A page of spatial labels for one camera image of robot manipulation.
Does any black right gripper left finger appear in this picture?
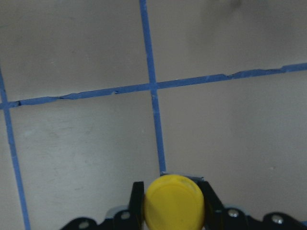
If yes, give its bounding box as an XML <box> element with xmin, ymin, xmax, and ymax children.
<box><xmin>129</xmin><ymin>182</ymin><xmax>144</xmax><ymax>230</ymax></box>

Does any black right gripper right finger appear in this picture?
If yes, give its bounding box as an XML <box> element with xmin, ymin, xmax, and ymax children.
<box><xmin>201</xmin><ymin>181</ymin><xmax>224</xmax><ymax>230</ymax></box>

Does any yellow push button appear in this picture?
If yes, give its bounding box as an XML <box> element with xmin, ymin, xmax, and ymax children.
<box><xmin>143</xmin><ymin>174</ymin><xmax>205</xmax><ymax>230</ymax></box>

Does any brown paper table cover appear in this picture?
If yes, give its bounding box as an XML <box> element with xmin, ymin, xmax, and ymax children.
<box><xmin>0</xmin><ymin>0</ymin><xmax>307</xmax><ymax>230</ymax></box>

